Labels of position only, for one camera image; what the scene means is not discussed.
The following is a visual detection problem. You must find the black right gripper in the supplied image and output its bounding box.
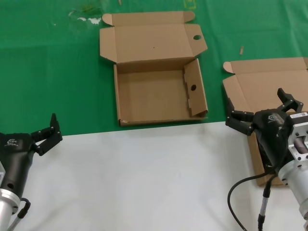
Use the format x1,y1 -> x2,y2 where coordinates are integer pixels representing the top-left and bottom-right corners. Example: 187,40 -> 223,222
225,88 -> 304,170

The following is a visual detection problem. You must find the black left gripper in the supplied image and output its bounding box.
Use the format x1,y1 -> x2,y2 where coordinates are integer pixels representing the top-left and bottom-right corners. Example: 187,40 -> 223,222
0,113 -> 64,196

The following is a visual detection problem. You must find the empty open cardboard box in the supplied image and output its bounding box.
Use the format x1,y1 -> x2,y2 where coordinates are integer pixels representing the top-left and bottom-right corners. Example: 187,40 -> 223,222
99,11 -> 209,128

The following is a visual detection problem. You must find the green table mat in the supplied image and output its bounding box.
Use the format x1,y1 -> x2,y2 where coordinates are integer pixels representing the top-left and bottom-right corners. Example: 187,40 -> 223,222
0,0 -> 308,141

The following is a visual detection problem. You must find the open cardboard box with cables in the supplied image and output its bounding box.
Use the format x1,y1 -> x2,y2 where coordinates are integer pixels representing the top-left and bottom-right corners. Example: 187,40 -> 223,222
222,57 -> 308,186

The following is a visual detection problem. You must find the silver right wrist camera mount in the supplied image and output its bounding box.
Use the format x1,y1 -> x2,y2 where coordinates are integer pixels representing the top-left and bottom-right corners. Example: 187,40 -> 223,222
287,111 -> 308,161

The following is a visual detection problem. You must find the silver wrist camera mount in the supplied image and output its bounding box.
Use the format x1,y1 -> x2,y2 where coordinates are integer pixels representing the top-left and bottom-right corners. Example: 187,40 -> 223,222
0,162 -> 6,186
287,111 -> 308,161

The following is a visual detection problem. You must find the pile of black power cables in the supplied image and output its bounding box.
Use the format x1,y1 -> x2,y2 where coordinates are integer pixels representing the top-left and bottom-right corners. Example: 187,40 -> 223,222
258,139 -> 274,169

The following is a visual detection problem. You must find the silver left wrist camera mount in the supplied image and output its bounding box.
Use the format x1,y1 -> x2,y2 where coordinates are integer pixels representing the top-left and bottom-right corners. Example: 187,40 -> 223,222
0,162 -> 6,186

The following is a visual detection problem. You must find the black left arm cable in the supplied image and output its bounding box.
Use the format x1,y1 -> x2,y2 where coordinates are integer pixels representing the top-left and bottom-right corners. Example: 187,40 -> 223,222
8,197 -> 31,231

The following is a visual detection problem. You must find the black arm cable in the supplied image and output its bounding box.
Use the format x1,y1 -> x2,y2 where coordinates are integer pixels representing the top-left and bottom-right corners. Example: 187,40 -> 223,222
227,166 -> 280,231
8,197 -> 31,231

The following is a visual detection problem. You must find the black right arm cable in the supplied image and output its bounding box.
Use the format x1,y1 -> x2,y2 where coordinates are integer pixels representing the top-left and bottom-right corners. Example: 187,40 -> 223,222
227,166 -> 280,231

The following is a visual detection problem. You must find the cable with silver connector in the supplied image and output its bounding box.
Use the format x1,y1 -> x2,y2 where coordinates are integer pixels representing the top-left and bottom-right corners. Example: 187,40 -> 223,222
257,173 -> 277,231

